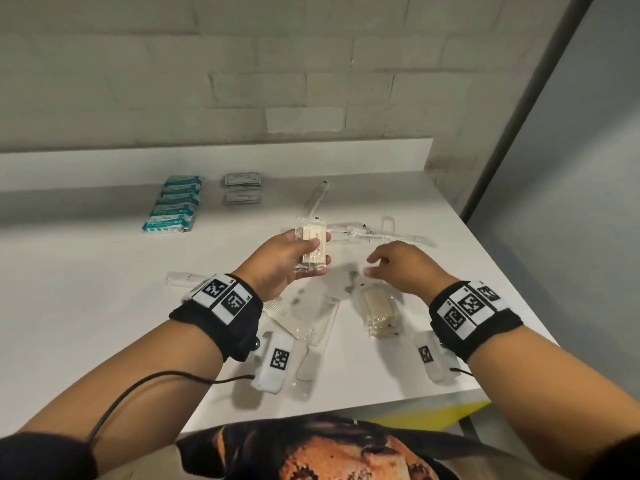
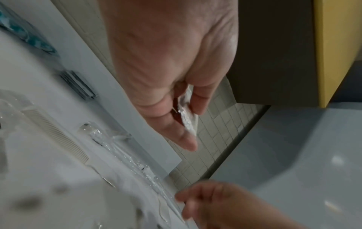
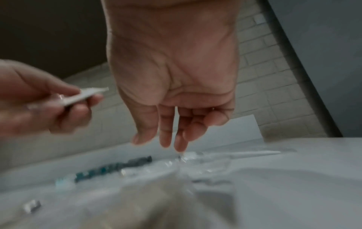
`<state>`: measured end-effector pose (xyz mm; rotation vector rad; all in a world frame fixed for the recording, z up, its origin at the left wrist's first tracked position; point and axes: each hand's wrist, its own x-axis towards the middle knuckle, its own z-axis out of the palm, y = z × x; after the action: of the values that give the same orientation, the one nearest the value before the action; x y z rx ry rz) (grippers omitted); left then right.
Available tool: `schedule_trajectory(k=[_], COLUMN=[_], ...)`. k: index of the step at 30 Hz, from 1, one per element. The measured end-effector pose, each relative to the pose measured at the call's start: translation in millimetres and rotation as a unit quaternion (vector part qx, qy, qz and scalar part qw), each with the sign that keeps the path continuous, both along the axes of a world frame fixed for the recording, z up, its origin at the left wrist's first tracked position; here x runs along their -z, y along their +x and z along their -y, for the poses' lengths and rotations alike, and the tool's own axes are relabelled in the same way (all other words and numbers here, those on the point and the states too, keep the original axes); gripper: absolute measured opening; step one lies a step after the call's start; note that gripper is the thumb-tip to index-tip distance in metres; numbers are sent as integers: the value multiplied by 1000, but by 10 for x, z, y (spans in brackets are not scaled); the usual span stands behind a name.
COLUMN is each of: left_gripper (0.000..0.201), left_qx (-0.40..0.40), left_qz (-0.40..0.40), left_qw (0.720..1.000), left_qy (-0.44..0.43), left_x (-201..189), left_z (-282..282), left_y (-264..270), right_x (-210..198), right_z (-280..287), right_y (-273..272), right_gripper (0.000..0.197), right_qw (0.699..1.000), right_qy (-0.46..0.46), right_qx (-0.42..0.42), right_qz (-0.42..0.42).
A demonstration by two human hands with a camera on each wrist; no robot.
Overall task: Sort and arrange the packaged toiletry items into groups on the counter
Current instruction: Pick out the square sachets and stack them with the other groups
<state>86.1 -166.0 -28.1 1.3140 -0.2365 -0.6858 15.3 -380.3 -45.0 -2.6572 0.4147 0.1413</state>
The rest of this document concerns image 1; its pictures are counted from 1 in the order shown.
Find person's left hand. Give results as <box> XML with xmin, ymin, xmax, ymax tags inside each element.
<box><xmin>232</xmin><ymin>228</ymin><xmax>333</xmax><ymax>303</ymax></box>

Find person's right hand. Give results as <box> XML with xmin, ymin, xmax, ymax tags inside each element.
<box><xmin>363</xmin><ymin>240</ymin><xmax>460</xmax><ymax>307</ymax></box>

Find white sachets stack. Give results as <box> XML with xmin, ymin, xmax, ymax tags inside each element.
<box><xmin>223</xmin><ymin>172</ymin><xmax>263</xmax><ymax>189</ymax></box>

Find teal wet wipe packets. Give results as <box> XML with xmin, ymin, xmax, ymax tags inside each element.
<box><xmin>142</xmin><ymin>175</ymin><xmax>203</xmax><ymax>234</ymax></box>

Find person's right forearm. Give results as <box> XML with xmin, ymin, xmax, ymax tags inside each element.
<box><xmin>467</xmin><ymin>324</ymin><xmax>640</xmax><ymax>478</ymax></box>

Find person's left forearm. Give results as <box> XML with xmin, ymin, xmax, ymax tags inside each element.
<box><xmin>17</xmin><ymin>319</ymin><xmax>223</xmax><ymax>475</ymax></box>

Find dark table leg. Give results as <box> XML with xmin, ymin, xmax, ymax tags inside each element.
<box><xmin>457</xmin><ymin>414</ymin><xmax>481</xmax><ymax>441</ymax></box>

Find dark door frame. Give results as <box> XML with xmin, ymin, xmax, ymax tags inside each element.
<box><xmin>459</xmin><ymin>0</ymin><xmax>596</xmax><ymax>223</ymax></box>

